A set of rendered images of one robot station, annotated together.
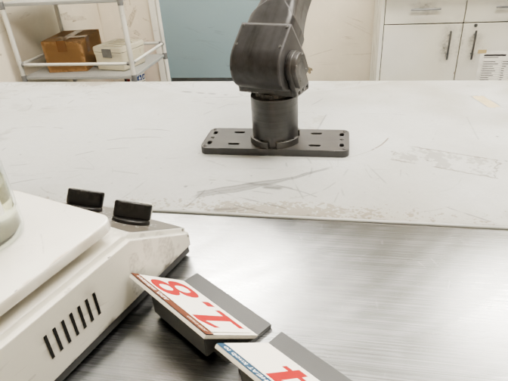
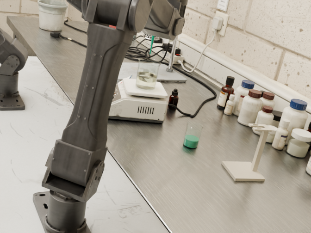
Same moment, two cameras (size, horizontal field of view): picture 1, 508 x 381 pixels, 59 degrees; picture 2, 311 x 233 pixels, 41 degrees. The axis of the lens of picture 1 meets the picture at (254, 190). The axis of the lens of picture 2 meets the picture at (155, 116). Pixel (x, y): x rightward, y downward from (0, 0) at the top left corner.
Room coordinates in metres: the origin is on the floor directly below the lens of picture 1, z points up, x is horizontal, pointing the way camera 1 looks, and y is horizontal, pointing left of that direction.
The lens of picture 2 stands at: (1.01, 1.06, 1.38)
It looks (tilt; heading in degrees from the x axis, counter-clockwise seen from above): 22 degrees down; 227
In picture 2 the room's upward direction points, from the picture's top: 11 degrees clockwise
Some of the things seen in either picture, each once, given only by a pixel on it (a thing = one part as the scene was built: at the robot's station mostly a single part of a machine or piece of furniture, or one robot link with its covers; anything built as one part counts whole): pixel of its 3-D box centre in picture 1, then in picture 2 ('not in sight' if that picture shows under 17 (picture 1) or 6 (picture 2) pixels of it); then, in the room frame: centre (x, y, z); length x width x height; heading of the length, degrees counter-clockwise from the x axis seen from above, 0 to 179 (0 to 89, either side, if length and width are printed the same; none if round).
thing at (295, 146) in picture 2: not in sight; (299, 143); (-0.03, 0.55, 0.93); 0.06 x 0.06 x 0.07
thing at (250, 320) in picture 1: (199, 301); not in sight; (0.26, 0.05, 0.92); 0.09 x 0.06 x 0.04; 43
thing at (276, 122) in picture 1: (274, 118); (6, 83); (0.57, -0.03, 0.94); 0.20 x 0.07 x 0.08; 78
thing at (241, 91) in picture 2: not in sight; (244, 98); (-0.10, 0.28, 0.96); 0.06 x 0.06 x 0.11
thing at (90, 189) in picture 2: not in sight; (71, 173); (0.69, 0.54, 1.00); 0.09 x 0.06 x 0.06; 121
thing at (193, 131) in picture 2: not in sight; (192, 135); (0.24, 0.40, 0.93); 0.04 x 0.04 x 0.06
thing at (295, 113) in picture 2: not in sight; (292, 121); (-0.08, 0.49, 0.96); 0.07 x 0.07 x 0.13
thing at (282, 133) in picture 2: not in sight; (282, 134); (-0.01, 0.50, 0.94); 0.03 x 0.03 x 0.09
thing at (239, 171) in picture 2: not in sight; (249, 149); (0.22, 0.56, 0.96); 0.08 x 0.08 x 0.13; 66
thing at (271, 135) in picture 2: not in sight; (270, 134); (-0.02, 0.46, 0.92); 0.04 x 0.04 x 0.04
